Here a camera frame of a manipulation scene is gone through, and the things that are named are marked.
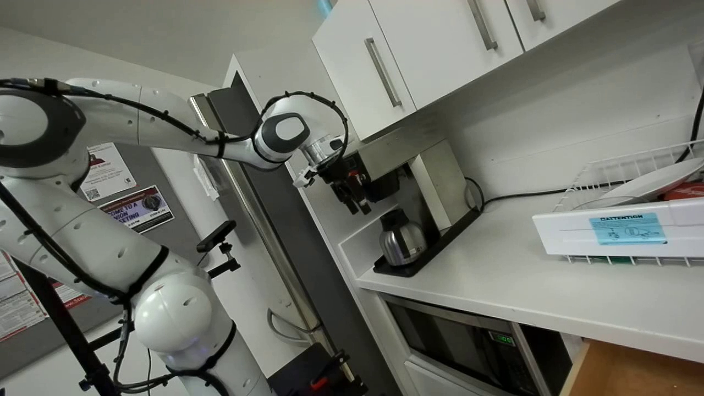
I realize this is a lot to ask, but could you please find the grey loose cable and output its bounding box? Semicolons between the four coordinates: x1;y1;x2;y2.
263;306;326;347

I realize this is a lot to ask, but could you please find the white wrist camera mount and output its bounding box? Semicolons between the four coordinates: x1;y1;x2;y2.
294;134;342;187

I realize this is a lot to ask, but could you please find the black steel coffee maker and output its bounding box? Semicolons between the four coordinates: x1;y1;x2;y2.
338;120;485;280

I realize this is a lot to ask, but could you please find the white drawer with wooden inside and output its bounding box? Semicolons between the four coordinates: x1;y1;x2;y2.
558;339;704;396

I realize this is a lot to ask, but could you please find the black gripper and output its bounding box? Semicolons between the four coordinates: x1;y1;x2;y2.
317;146;382;217

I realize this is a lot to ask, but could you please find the white wall cabinet door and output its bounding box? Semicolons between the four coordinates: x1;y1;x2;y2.
365;0;527;111
504;0;623;52
310;0;417;142

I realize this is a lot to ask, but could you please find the white paper with red strip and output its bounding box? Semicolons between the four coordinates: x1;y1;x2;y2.
0;250;93;344

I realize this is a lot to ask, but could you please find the black power cable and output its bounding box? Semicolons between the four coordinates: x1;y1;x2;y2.
461;85;704;215

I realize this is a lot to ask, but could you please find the refrigerator with dark side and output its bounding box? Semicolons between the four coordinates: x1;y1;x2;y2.
149;69;403;396

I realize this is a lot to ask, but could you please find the black tripod pole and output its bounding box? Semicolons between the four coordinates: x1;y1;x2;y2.
9;256;122;396

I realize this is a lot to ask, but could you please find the dark picture sticker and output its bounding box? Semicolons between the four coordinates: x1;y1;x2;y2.
98;183;176;236

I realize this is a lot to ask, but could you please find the built-in microwave oven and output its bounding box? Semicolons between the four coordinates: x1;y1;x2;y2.
380;293;577;396

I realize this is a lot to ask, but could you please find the white plate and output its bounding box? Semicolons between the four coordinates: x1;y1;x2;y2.
573;153;704;212

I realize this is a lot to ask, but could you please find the white notice with red sign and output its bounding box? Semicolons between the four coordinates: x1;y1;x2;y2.
76;140;138;205

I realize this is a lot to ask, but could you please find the steel coffee carafe black lid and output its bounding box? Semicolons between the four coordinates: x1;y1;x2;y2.
379;207;429;269

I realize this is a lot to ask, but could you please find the black camera on stand arm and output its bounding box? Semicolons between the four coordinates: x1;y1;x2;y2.
192;217;243;281

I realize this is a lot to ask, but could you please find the white dish rack blue label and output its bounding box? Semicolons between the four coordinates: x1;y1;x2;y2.
529;139;704;269

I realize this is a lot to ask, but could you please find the red item in rack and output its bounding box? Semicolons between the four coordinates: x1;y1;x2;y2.
660;179;704;201

